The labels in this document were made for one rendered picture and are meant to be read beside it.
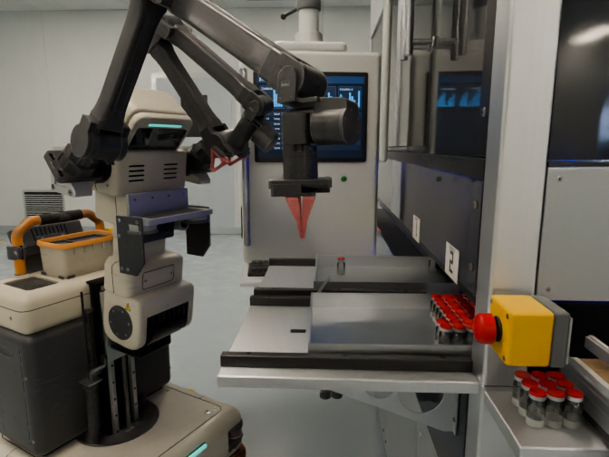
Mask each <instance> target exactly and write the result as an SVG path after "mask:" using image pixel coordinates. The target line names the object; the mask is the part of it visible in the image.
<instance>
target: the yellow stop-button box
mask: <svg viewBox="0 0 609 457"><path fill-rule="evenodd" d="M489 313H490V314H492V315H493V317H494V318H495V321H496V325H497V337H496V341H495V343H494V344H493V345H490V346H491V347H492V348H493V349H494V350H495V352H496V353H497V354H498V356H499V357H500V358H501V359H502V361H503V362H504V363H505V364H506V365H508V366H539V367H546V366H550V367H558V368H563V367H564V366H565V360H566V345H567V337H568V328H569V320H570V314H569V313H568V312H566V311H565V310H564V309H563V308H561V307H560V306H558V305H557V304H555V303H554V302H552V301H551V300H549V299H548V298H547V297H545V296H543V295H532V296H523V295H493V296H491V299H490V311H489Z"/></svg>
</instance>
